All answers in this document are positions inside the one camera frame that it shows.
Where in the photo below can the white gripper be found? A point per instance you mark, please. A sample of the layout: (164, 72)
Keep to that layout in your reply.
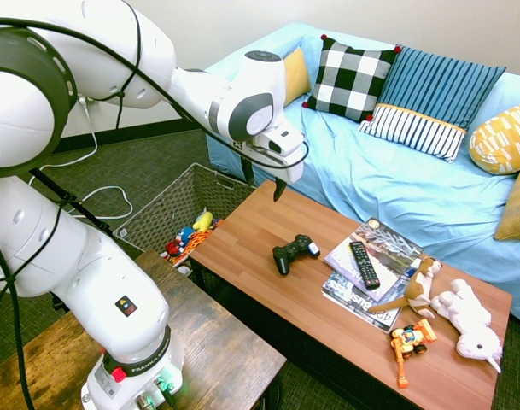
(291, 168)

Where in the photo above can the black gamepad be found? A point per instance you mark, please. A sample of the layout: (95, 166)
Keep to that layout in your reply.
(291, 254)

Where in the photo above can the grey wicker basket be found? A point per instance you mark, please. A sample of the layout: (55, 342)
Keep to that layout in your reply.
(174, 200)

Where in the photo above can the yellow plush toy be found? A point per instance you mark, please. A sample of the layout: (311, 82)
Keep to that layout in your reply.
(203, 221)

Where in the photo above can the blue red plush toy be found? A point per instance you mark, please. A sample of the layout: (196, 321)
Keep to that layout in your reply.
(183, 239)

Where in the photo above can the plain yellow pillow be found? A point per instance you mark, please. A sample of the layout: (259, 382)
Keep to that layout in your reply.
(296, 74)

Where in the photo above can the black TV remote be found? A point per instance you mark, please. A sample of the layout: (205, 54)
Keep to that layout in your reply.
(364, 265)

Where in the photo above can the black white checkered pillow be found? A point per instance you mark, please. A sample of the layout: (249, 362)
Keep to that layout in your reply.
(349, 79)

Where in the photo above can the light blue sofa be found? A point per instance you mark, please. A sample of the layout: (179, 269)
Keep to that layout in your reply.
(396, 188)

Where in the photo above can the lavender photo cover magazine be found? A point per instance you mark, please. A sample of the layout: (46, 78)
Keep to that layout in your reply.
(387, 252)

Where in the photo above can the reddish wooden coffee table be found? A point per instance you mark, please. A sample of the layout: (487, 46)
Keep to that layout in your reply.
(311, 316)

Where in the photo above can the business magazine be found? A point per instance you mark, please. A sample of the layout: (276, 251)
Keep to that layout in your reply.
(358, 305)

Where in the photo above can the white navy striped pillow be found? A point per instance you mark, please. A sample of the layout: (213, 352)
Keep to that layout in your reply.
(413, 128)

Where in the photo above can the dark rustic wooden table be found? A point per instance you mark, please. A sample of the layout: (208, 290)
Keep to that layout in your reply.
(225, 341)

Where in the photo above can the brown kangaroo plush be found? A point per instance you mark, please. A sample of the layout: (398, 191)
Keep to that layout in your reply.
(419, 282)

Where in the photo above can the blue striped pillow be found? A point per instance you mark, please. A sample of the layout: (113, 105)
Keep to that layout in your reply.
(443, 85)

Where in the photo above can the orange toy excavator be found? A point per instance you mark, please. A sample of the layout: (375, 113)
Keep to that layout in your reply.
(409, 339)

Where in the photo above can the yellow white patterned pillow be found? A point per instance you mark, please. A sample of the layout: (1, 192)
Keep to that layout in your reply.
(505, 141)

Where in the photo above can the white unicorn plush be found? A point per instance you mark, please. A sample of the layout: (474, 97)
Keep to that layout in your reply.
(469, 316)

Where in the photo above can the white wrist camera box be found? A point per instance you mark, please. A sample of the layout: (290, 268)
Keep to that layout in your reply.
(285, 138)

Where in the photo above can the black camera tripod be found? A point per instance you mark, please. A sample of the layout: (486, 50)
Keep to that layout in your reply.
(71, 203)

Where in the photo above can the wall power outlet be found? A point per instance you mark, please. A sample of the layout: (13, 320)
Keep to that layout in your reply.
(83, 101)

